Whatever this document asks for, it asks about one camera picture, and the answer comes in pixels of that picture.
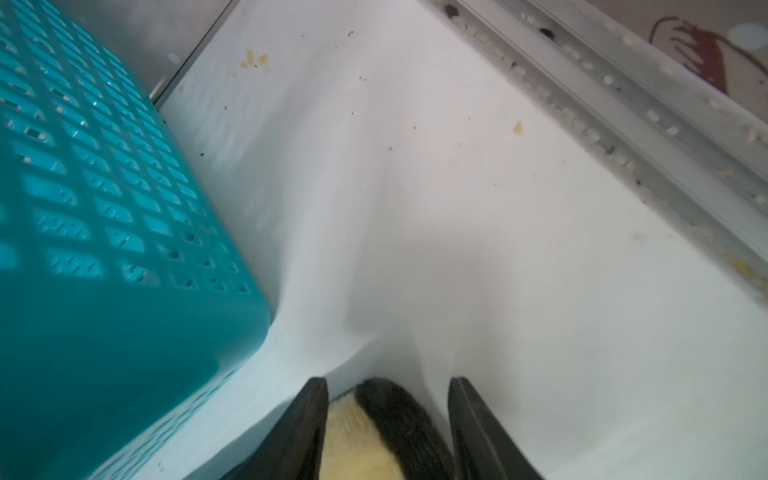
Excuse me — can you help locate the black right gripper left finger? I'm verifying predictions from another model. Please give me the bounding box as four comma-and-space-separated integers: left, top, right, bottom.
223, 377, 329, 480

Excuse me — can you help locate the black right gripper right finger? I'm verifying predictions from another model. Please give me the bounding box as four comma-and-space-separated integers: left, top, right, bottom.
448, 377, 543, 480

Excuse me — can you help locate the black pillowcase with cream flowers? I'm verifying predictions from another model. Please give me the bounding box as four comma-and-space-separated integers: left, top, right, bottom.
319, 377, 455, 480

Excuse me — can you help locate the teal plastic basket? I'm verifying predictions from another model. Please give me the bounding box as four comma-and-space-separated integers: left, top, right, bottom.
1, 1, 271, 479

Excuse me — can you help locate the aluminium frame rail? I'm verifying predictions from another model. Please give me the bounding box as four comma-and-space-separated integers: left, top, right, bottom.
430, 1, 767, 301

